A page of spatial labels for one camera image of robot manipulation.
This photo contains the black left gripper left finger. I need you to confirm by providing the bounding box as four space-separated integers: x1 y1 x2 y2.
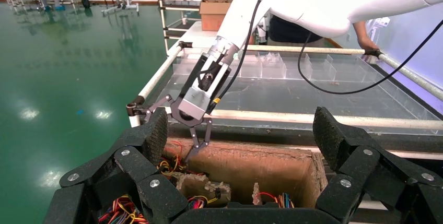
43 107 189 224

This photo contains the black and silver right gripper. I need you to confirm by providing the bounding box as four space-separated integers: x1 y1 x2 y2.
143 87 219 164

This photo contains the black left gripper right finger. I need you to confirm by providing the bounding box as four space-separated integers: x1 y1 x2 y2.
312 106 443 224

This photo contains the bare person forearm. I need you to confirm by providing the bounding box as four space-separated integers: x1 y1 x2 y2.
342 0 376 49

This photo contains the bare person hand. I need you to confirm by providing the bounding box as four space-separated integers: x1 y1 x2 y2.
359 39 381 65

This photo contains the brown cardboard divider box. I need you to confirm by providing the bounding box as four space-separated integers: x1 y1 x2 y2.
157 136 328 213

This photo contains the clear acrylic divider tray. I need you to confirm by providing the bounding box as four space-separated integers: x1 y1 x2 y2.
172 50 443 135

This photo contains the brown cardboard carton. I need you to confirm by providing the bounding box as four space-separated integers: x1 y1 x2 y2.
200 0 233 32

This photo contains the white pipe rack trolley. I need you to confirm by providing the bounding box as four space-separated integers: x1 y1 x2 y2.
158 0 208 55

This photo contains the person in black shirt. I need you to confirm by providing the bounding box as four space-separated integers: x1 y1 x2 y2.
268 0 359 46

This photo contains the large colourful wire bundle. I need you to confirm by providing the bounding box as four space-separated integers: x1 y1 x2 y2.
98 194 149 224

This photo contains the white frame rail pipe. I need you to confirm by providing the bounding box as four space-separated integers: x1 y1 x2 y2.
180 44 378 56
377 52 443 101
130 106 443 132
133 44 184 104

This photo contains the small colourful wire bundle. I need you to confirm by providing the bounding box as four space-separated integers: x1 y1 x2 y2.
186 194 222 211

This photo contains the black looping arm cable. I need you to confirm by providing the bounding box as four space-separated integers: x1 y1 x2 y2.
297 20 443 95

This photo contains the orange blue wire bundle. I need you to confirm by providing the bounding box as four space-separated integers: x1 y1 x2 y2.
258 191 295 209

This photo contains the black cable with yellow plug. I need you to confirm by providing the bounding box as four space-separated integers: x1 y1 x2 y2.
207 0 292 112

